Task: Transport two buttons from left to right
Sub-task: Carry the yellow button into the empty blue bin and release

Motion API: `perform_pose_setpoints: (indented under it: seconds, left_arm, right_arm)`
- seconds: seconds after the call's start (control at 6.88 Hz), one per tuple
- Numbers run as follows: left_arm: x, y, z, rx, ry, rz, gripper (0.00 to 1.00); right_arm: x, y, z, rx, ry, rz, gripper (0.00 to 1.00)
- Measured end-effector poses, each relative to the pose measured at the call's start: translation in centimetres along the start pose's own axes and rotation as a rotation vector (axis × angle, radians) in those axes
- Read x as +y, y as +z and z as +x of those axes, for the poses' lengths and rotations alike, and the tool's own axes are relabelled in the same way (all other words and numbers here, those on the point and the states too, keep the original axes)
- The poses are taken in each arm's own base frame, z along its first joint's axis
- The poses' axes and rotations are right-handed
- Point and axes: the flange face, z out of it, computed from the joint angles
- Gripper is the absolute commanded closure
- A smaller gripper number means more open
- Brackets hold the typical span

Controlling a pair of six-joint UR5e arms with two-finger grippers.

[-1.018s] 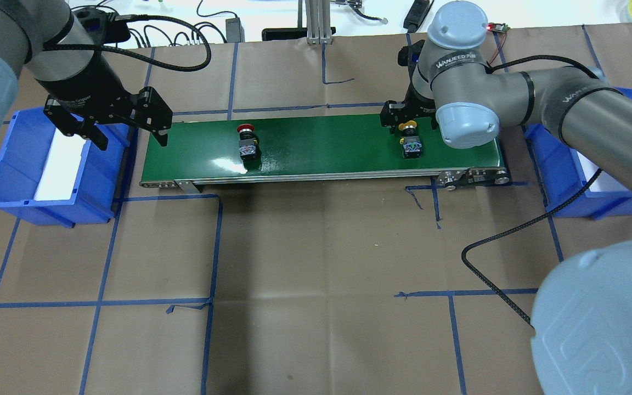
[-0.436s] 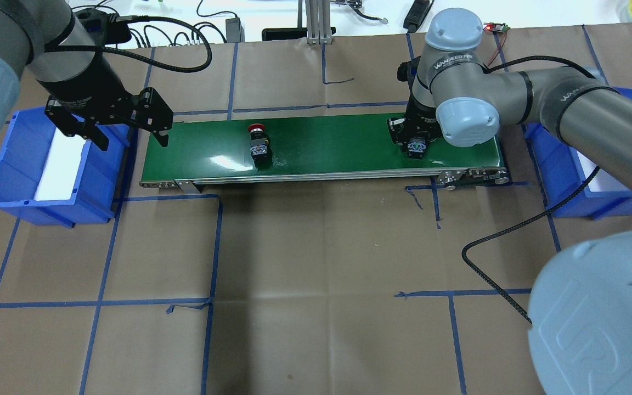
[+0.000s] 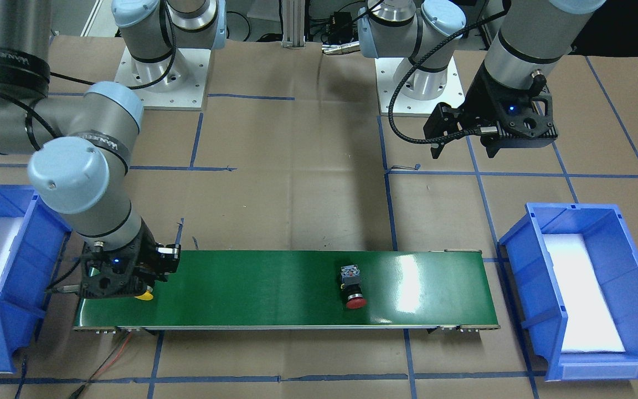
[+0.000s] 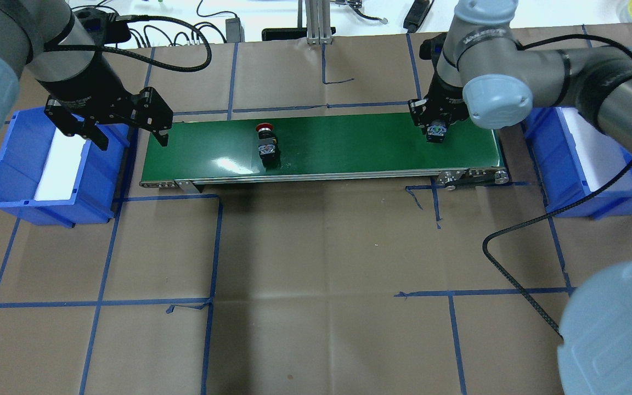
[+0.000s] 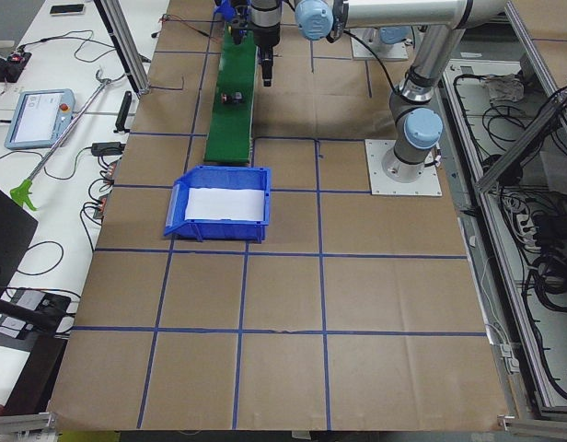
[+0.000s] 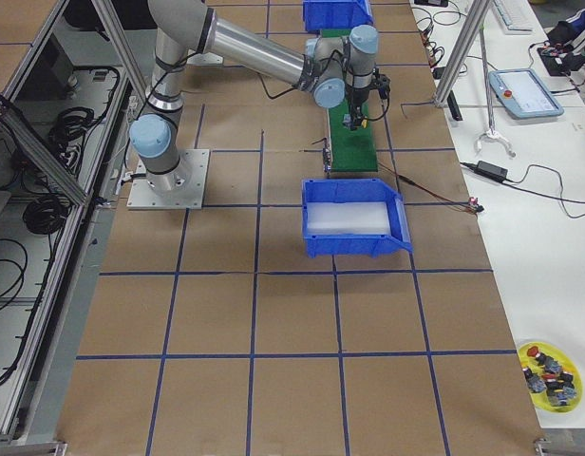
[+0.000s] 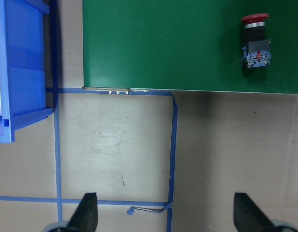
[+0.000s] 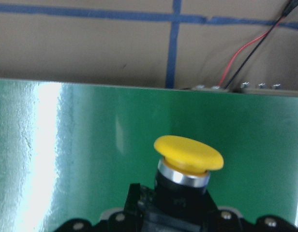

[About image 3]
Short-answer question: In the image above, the yellow push button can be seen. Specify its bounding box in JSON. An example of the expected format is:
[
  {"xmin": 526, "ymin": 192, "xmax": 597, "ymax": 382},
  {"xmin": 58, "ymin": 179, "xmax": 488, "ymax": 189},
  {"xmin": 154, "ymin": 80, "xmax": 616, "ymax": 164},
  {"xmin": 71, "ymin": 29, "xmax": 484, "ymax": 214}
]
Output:
[{"xmin": 134, "ymin": 287, "xmax": 154, "ymax": 301}]

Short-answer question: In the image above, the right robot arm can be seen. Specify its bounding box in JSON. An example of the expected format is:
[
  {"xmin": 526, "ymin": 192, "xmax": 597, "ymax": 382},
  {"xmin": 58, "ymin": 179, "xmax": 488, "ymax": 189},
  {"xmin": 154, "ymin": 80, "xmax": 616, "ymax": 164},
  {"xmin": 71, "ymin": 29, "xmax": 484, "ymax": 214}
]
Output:
[{"xmin": 0, "ymin": 1, "xmax": 227, "ymax": 300}]

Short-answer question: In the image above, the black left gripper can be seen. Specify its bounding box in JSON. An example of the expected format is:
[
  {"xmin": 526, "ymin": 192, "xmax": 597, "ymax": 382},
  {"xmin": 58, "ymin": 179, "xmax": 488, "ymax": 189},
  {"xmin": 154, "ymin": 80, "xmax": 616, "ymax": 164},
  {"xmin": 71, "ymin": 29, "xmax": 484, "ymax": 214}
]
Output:
[{"xmin": 423, "ymin": 65, "xmax": 559, "ymax": 159}]

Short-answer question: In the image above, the red black conveyor wire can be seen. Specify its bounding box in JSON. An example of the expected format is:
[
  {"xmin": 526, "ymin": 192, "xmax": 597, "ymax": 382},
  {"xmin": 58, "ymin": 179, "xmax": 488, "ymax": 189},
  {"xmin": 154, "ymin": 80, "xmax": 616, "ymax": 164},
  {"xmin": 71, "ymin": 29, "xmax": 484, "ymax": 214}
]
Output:
[{"xmin": 67, "ymin": 330, "xmax": 134, "ymax": 399}]

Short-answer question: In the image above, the black braided cable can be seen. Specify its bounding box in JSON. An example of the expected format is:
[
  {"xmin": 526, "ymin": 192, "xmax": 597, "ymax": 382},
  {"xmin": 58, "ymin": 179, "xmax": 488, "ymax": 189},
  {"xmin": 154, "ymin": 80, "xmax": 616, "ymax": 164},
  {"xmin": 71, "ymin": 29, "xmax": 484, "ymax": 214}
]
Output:
[{"xmin": 45, "ymin": 255, "xmax": 84, "ymax": 294}]

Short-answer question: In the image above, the blue bin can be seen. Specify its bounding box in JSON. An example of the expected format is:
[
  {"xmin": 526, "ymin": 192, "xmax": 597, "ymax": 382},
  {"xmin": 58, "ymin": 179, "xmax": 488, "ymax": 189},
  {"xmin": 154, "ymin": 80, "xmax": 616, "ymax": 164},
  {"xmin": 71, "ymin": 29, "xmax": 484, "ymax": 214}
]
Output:
[
  {"xmin": 500, "ymin": 202, "xmax": 638, "ymax": 381},
  {"xmin": 0, "ymin": 185, "xmax": 71, "ymax": 373}
]

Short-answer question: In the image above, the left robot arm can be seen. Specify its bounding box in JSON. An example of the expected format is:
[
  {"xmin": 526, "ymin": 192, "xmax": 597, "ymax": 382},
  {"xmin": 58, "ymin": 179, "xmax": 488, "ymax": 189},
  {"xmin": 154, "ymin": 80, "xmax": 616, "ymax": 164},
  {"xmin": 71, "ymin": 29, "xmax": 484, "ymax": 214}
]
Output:
[{"xmin": 357, "ymin": 1, "xmax": 604, "ymax": 159}]

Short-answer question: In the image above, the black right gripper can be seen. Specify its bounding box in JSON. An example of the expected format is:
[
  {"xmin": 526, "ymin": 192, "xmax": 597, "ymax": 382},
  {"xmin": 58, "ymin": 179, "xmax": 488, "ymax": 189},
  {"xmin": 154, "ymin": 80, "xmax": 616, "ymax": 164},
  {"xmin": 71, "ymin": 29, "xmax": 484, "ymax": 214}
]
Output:
[{"xmin": 78, "ymin": 222, "xmax": 182, "ymax": 300}]

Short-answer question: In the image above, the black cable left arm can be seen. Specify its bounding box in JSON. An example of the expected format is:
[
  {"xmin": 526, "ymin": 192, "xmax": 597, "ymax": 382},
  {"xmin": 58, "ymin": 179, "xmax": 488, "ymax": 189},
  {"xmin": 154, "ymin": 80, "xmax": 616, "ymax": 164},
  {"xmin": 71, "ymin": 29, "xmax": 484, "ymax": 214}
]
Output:
[{"xmin": 388, "ymin": 17, "xmax": 505, "ymax": 146}]

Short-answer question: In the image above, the aluminium frame post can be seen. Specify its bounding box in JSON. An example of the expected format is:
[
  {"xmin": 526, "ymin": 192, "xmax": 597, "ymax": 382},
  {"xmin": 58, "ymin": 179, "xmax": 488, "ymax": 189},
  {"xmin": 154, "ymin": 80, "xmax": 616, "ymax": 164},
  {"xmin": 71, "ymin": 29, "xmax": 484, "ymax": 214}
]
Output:
[{"xmin": 279, "ymin": 1, "xmax": 307, "ymax": 48}]

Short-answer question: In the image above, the red push button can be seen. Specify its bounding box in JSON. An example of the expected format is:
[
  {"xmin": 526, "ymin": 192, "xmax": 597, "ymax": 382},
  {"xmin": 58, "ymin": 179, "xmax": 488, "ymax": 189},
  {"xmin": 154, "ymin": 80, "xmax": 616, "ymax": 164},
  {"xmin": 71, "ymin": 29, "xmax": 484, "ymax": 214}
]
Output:
[{"xmin": 339, "ymin": 264, "xmax": 367, "ymax": 310}]

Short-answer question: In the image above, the green conveyor belt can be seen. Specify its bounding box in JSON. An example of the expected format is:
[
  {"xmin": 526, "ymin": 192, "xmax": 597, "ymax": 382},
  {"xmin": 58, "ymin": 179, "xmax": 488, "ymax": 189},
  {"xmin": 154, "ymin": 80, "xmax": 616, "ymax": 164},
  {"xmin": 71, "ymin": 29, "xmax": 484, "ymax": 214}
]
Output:
[{"xmin": 74, "ymin": 250, "xmax": 499, "ymax": 331}]

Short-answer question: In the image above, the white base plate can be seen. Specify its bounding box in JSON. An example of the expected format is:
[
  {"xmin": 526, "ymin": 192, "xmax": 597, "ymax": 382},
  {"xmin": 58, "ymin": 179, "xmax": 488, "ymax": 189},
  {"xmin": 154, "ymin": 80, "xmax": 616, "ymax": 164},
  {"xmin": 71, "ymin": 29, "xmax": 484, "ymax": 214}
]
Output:
[
  {"xmin": 114, "ymin": 48, "xmax": 211, "ymax": 111},
  {"xmin": 375, "ymin": 58, "xmax": 464, "ymax": 117}
]

